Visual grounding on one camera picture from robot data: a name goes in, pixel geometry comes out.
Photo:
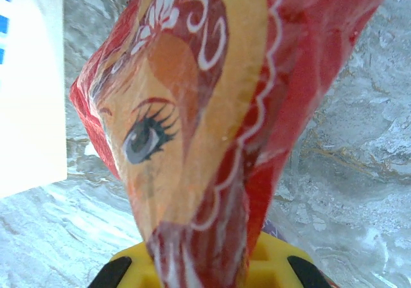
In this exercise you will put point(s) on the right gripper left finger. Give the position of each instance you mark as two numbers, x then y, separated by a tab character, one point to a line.
138	268

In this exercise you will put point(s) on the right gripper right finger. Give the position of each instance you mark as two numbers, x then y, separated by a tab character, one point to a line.
276	268

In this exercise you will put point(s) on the blue checkered paper bag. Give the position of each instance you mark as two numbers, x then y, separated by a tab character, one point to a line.
32	108

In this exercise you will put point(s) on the large red snack bag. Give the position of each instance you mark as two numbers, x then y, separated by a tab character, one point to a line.
224	108

